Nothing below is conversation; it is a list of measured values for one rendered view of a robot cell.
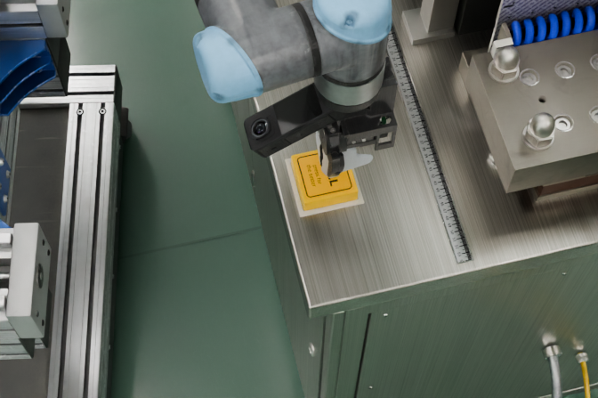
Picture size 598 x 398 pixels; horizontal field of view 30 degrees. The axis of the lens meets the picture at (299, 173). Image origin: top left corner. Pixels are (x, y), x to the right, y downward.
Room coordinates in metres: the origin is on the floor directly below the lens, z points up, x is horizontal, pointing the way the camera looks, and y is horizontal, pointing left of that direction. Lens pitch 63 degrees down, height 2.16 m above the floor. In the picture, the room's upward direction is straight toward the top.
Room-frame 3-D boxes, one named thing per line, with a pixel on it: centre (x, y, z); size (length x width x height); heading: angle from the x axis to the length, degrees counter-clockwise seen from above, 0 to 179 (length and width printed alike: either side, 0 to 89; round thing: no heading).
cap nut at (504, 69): (0.72, -0.24, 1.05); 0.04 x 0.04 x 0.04
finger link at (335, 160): (0.61, -0.04, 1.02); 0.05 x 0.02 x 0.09; 14
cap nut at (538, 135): (0.63, -0.28, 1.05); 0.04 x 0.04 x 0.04
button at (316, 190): (0.63, -0.03, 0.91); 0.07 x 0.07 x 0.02; 14
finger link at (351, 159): (0.62, -0.06, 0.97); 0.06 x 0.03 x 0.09; 104
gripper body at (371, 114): (0.64, -0.06, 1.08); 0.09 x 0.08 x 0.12; 104
